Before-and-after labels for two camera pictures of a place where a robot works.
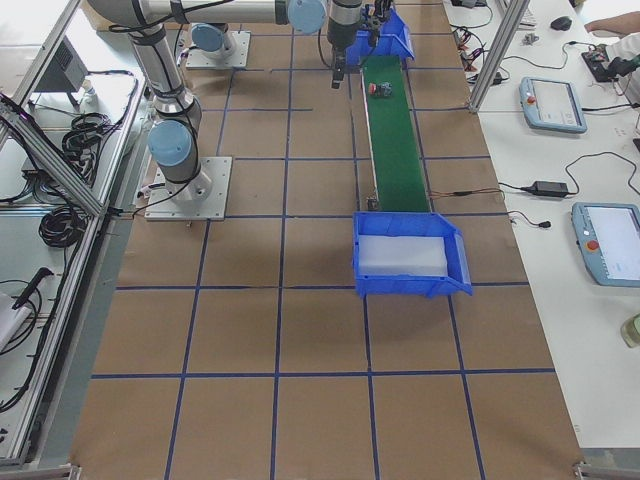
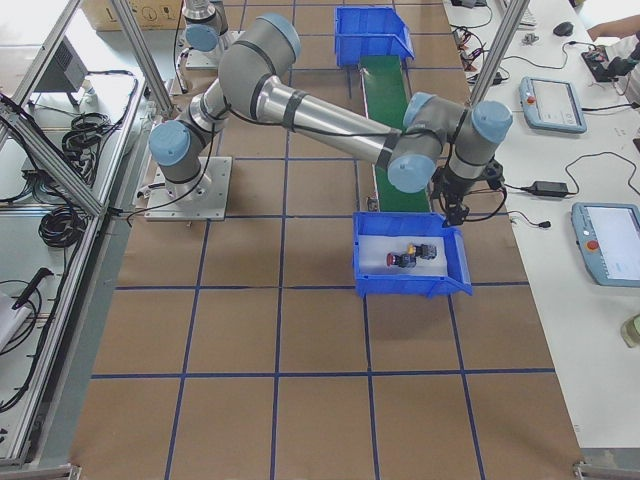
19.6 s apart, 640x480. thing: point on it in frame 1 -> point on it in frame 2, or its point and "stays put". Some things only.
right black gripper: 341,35 -> 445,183
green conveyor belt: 396,154 stays put
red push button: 383,88 -> 403,260
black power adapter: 550,188 stays put
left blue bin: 394,39 stays put
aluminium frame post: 515,14 stays put
